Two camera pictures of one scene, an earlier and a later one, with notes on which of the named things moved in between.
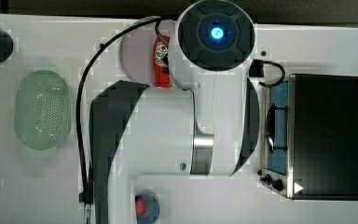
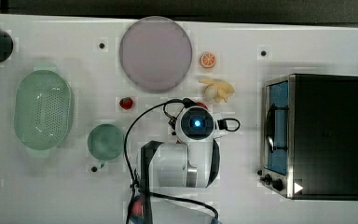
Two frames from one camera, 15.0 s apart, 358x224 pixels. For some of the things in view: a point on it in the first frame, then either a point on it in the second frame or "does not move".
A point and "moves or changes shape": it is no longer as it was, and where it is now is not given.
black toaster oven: x=313 y=137 does not move
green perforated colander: x=43 y=114 does not move
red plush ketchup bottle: x=160 y=63 moves or changes shape
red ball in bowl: x=141 y=206 does not move
